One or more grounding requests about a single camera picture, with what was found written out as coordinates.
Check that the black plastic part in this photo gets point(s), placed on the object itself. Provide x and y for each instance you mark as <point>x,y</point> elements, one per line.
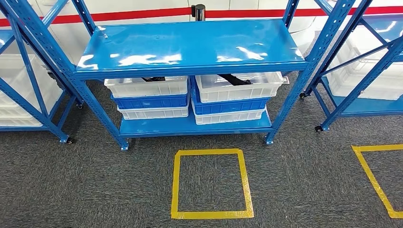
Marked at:
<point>234,80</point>
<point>154,79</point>

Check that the blue metal shelf rack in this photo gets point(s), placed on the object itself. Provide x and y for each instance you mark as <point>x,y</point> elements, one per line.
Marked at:
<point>362,107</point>
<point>189,44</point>
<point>28,104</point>

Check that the yellow floor tape square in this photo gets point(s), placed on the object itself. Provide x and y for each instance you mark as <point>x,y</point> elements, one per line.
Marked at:
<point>175,188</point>
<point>371,179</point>

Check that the red barrier belt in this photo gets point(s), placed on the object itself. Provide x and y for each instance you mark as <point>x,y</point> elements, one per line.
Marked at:
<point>141,14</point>

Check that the translucent white storage crate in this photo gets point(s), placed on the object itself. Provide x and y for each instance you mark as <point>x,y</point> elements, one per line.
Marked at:
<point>359,81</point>
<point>12,88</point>

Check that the black chrome stanchion post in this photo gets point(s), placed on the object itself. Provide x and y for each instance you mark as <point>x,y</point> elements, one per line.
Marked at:
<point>199,12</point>

